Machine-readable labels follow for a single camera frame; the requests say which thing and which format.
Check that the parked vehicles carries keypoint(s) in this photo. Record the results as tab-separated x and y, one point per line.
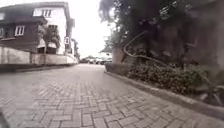
96	61

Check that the bare curved branch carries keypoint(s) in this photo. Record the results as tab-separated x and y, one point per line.
140	56

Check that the grey brick paved road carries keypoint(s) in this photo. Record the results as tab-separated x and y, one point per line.
80	100

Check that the low green shrubs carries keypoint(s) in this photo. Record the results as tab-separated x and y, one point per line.
163	75

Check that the large dark tree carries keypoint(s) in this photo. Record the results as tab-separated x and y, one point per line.
156	26

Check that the concrete kerb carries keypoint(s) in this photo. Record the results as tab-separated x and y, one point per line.
173	97

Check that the dark raised verge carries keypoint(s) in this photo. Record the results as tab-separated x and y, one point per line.
33	67

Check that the brown and white building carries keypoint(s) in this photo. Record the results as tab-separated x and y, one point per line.
23	30

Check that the pale boundary wall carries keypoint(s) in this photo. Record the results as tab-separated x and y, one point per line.
20	56

